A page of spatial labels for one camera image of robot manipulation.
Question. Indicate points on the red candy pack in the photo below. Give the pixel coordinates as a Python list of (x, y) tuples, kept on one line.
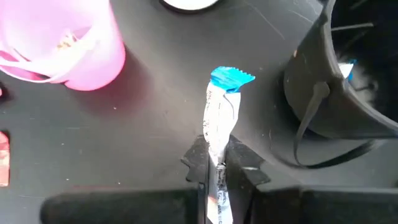
[(3, 158)]

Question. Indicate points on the white desk lamp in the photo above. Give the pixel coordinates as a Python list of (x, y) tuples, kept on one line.
[(189, 3)]

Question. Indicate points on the black jack-o'-lantern bucket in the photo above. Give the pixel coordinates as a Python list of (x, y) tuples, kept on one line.
[(311, 102)]

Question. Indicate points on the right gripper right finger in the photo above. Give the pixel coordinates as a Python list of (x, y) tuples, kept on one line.
[(242, 165)]

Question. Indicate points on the pink jack-o'-lantern bucket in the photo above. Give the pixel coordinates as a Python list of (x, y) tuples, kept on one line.
[(77, 62)]

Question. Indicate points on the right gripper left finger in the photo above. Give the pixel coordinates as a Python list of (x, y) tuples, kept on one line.
[(196, 161)]

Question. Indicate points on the white blue Hershey's bar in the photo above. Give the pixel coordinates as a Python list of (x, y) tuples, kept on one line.
[(346, 70), (220, 115)]

